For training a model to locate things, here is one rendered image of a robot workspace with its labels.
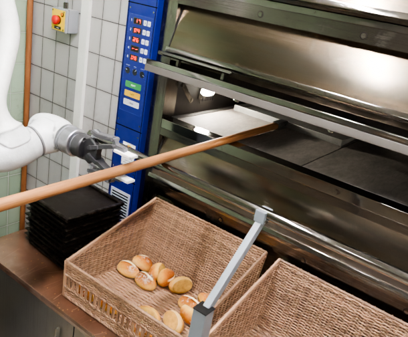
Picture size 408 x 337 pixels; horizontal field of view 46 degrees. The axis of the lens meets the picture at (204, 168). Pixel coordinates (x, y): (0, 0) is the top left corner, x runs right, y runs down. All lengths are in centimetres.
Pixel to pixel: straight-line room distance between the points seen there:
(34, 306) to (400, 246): 131
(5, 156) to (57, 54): 104
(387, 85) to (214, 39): 64
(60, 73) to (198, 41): 84
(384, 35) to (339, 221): 61
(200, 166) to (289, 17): 66
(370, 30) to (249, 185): 68
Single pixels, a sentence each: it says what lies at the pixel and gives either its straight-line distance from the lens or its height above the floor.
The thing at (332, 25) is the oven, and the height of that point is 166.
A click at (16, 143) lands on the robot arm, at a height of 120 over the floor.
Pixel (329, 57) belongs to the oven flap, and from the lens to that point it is 159.
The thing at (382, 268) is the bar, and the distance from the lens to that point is 123.
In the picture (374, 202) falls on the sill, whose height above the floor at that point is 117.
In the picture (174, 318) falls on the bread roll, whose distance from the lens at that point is 171.
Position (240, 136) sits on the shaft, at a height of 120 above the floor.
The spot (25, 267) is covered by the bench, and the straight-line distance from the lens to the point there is 202.
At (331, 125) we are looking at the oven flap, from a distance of 143.
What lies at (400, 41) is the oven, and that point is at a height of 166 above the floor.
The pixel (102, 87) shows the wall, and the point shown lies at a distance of 220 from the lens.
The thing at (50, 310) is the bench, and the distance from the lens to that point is 188.
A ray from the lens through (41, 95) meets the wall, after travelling 256.
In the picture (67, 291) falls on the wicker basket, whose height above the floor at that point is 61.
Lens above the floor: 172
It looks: 21 degrees down
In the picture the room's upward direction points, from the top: 10 degrees clockwise
